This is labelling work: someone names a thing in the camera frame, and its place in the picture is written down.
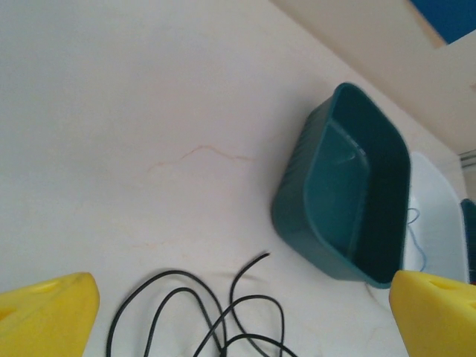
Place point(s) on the aluminium table side rail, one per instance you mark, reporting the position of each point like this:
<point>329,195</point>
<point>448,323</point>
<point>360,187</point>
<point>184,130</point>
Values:
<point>468,158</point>

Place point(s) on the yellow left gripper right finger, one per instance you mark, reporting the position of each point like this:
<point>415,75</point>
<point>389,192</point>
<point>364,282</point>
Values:
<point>435,320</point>

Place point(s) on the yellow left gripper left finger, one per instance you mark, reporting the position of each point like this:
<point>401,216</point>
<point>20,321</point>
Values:
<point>44,320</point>

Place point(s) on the dark teal plastic bin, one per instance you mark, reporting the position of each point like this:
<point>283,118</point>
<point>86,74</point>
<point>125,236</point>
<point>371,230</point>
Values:
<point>470,230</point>
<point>334,193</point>

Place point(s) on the white plastic bin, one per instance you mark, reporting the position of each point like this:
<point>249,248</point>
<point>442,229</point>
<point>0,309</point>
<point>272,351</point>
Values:
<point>435,208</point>

